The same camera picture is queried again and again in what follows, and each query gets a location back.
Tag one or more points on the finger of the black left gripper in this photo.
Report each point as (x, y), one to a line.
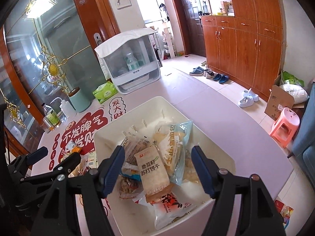
(64, 168)
(22, 163)

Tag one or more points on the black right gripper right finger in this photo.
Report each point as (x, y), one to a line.
(258, 214)

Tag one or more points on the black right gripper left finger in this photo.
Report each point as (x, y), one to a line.
(81, 196)

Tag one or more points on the clear cake packet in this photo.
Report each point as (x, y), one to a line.
(132, 145)

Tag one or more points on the red jujube snack packet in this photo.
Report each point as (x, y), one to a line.
(166, 210)

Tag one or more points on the yellow pastry snack packet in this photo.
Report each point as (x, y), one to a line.
(171, 141)

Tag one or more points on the clear snack bag pile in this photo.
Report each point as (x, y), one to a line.
(87, 161)

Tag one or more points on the red cartoon table mat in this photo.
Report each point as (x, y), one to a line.
(82, 128)

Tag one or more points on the small glass jar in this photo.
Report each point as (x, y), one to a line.
(47, 125)

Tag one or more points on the white squeeze bottle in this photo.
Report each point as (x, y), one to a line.
(65, 107)

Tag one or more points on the green label glass bottle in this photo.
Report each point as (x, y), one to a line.
(51, 115)

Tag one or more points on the brown nut snack packet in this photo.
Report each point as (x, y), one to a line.
(129, 188)

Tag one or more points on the mint green canister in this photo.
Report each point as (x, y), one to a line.
(79, 101)

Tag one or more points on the blue fabric sofa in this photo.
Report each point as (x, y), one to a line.
(303, 145)

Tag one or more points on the green tissue pack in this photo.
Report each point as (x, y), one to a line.
(104, 92)

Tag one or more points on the white plastic storage bin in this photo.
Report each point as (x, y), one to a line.
(135, 219)

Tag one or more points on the chia soda cracker packet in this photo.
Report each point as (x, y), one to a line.
(153, 174)

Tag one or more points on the pink plastic stool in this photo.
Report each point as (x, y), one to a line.
(285, 127)

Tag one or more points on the brown cardboard box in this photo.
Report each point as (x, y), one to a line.
(285, 94)

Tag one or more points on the white sneaker pair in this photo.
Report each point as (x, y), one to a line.
(248, 98)

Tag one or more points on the white tabletop sterilizer cabinet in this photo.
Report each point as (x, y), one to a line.
(128, 59)

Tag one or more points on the blue slippers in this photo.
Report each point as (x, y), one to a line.
(209, 74)

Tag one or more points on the wooden wall cabinet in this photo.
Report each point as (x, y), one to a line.
(248, 46)

